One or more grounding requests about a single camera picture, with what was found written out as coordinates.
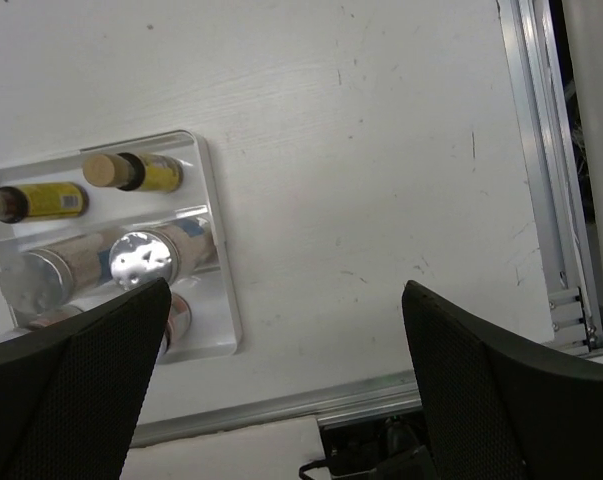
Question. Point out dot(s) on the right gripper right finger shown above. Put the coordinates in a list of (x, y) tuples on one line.
[(497, 405)]

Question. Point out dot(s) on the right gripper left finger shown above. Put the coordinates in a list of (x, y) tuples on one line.
[(71, 393)]

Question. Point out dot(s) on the red lid spice jar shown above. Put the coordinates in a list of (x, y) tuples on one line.
[(43, 321), (177, 325)]

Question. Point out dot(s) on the blue label jar front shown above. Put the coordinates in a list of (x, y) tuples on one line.
[(48, 277)]

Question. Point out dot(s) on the blue label jar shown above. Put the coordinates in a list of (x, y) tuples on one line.
[(48, 277), (171, 251)]

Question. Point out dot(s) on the red lid spice jar front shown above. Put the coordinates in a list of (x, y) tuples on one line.
[(177, 325)]

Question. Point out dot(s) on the yellow bottle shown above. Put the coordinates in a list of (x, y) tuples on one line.
[(42, 202), (132, 172)]

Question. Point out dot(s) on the white divided tray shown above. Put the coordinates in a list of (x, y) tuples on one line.
[(215, 330)]

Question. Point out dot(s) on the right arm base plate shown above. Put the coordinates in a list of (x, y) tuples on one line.
[(391, 447)]

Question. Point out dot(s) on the aluminium frame rail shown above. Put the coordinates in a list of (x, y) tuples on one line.
[(450, 163)]

